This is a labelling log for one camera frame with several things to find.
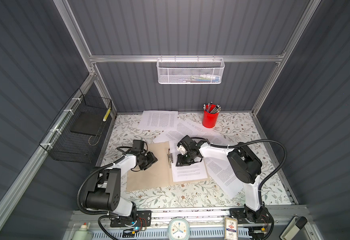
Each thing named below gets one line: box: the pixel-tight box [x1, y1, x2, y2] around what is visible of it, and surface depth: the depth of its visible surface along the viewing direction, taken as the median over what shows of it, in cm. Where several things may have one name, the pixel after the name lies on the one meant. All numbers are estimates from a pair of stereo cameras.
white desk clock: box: [167, 218, 191, 240], surface depth 70 cm
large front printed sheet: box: [203, 157, 245, 199], surface depth 88 cm
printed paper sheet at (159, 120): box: [138, 110, 179, 130], surface depth 118 cm
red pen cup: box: [202, 101, 221, 129], surface depth 108 cm
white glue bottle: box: [71, 222, 94, 240], surface depth 66 cm
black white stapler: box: [279, 216, 308, 240], surface depth 69 cm
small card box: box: [224, 216, 239, 240], surface depth 71 cm
